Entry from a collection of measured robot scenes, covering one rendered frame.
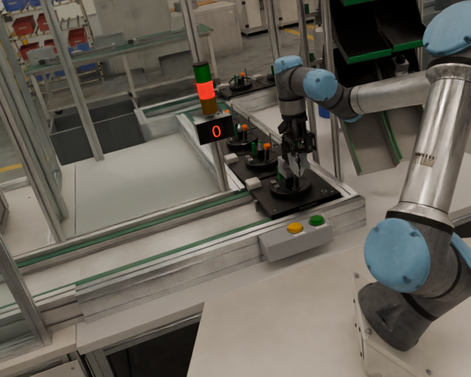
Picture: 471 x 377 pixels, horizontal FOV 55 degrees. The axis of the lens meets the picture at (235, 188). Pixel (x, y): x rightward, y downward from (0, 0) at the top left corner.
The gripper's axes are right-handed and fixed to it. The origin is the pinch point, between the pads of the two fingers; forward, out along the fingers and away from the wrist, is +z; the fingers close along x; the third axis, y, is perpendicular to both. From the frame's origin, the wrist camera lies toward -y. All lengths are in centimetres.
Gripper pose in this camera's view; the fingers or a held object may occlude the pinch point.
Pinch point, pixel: (297, 171)
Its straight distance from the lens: 140.8
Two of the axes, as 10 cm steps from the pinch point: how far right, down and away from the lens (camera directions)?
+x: 9.4, -2.9, 2.0
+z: 1.7, 8.7, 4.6
